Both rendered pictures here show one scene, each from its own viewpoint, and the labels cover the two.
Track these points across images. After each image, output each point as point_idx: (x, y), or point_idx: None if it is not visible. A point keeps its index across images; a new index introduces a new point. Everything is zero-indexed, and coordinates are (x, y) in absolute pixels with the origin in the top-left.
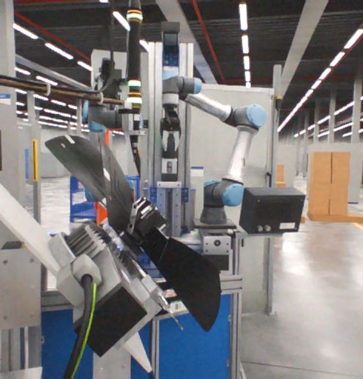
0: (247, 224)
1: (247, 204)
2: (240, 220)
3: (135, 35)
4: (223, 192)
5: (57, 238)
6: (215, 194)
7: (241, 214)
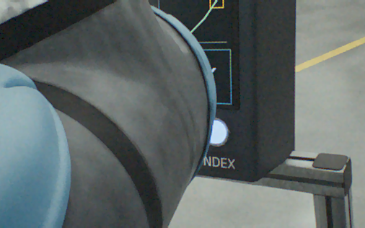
0: (289, 120)
1: (282, 32)
2: (263, 146)
3: None
4: (198, 81)
5: None
6: (177, 164)
7: (262, 113)
